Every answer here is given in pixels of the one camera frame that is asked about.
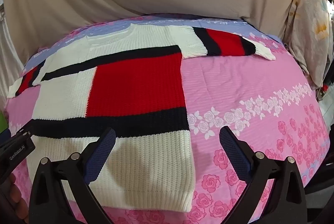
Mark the pink floral bedsheet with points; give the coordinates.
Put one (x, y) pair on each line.
(248, 83)

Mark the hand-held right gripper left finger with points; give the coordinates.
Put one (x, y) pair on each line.
(100, 156)

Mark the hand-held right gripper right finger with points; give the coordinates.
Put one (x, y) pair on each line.
(234, 153)

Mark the white red black knit sweater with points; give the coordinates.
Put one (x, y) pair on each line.
(135, 83)

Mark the green cloth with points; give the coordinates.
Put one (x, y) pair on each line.
(2, 122)

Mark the person's left hand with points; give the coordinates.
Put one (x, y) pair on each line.
(18, 195)

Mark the cream floral hanging cloth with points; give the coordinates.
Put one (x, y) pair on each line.
(308, 30)

